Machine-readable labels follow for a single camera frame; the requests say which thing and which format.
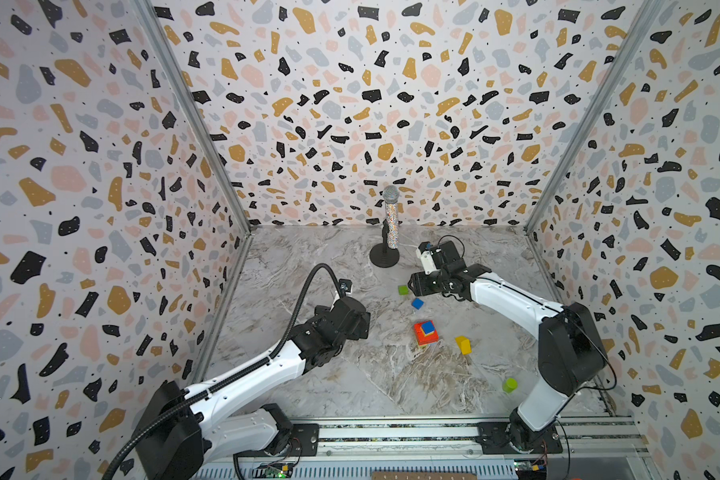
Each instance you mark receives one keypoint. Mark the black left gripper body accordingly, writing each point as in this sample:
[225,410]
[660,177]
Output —
[361,329]

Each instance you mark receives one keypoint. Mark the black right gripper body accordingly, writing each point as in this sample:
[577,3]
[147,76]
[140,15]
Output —
[430,281]

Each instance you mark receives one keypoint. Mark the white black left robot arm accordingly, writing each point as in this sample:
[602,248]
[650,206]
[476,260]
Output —
[234,396]

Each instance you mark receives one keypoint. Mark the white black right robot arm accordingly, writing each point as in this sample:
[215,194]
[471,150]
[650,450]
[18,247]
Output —
[570,350]

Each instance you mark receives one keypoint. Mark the yellow rectangular wood block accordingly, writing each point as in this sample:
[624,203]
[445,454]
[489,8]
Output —
[464,345]

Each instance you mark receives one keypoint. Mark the black round microphone stand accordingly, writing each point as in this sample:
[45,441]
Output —
[382,255]

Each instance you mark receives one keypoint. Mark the lime green wood cylinder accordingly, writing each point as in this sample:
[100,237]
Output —
[509,385]

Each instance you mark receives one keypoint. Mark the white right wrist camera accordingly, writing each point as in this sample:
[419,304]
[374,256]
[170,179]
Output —
[425,255]

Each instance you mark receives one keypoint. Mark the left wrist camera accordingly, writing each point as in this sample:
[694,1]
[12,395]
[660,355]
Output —
[344,287]

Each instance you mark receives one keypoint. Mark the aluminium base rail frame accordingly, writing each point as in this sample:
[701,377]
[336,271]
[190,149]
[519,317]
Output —
[445,448]

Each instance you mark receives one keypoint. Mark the left corner aluminium post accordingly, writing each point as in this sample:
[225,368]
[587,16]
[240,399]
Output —
[163,52]

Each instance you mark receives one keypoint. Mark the corner aluminium post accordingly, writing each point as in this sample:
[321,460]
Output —
[637,32]
[163,52]

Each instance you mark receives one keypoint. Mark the right corner aluminium post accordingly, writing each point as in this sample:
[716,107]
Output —
[637,32]

